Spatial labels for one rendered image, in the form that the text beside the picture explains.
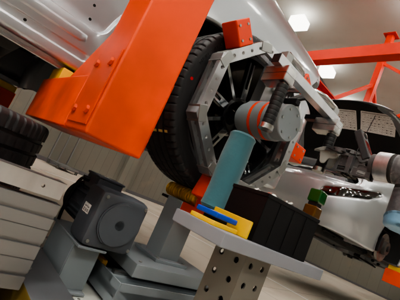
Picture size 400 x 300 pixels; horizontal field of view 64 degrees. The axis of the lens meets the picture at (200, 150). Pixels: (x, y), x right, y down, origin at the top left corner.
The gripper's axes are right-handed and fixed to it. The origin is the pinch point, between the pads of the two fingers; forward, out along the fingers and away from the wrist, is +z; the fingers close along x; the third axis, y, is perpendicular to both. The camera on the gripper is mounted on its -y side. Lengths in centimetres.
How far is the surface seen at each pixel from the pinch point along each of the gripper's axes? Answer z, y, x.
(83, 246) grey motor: 27, 60, -55
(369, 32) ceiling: 376, -567, 621
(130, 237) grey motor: 25, 53, -43
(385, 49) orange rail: 135, -248, 275
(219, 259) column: -10, 45, -40
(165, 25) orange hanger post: 10, -2, -70
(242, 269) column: -17, 44, -40
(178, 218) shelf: -6, 40, -54
